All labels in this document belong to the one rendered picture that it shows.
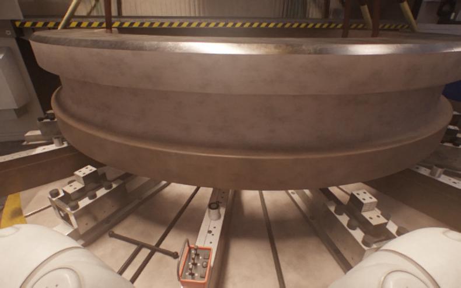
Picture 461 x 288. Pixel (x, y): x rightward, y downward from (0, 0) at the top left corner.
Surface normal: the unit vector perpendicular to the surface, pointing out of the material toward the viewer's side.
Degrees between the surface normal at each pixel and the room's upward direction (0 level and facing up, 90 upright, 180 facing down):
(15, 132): 90
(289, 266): 0
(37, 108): 90
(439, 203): 90
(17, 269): 23
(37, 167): 90
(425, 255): 11
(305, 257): 0
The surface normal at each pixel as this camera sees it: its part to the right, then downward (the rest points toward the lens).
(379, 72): 0.24, 0.45
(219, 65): -0.11, 0.46
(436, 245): -0.03, -0.93
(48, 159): 0.60, 0.37
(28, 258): 0.10, -0.77
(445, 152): -0.51, 0.40
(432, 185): -0.80, 0.28
